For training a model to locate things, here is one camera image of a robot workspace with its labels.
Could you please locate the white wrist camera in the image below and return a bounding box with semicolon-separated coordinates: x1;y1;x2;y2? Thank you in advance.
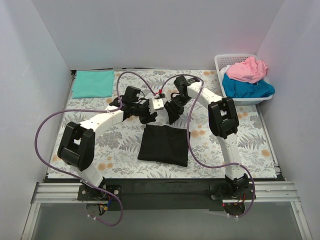
149;94;165;113
158;90;171;104

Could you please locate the blue t shirt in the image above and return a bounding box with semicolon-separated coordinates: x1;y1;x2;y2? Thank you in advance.
222;73;275;99

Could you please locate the black t shirt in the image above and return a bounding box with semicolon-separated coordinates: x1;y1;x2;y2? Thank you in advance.
137;124;190;167

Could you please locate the folded teal t shirt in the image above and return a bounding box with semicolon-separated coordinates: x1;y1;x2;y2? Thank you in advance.
72;70;114;99

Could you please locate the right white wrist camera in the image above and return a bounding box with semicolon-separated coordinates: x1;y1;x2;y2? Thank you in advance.
158;90;171;104

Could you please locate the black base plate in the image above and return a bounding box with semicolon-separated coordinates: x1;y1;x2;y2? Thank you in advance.
77;177;257;212

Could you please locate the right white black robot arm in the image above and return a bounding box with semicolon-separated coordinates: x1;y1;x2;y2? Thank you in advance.
164;74;249;199

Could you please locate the pink t shirt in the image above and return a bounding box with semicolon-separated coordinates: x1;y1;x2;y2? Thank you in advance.
226;56;268;84

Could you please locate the aluminium frame rail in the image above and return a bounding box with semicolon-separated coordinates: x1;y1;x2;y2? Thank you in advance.
22;179;312;240

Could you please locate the floral table cloth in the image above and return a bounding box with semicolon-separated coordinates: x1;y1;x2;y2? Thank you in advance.
50;69;280;179

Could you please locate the white garment in basket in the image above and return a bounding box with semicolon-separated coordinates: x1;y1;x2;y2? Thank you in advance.
219;65;230;79

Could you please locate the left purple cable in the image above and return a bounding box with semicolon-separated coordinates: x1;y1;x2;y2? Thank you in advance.
33;71;161;227

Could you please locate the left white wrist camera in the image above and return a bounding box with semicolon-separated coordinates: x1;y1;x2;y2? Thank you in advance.
149;94;165;113

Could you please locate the white plastic basket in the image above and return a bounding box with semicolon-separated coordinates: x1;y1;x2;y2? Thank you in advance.
214;53;273;106

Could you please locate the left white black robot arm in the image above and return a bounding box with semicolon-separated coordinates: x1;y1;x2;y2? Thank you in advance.
57;86;164;200

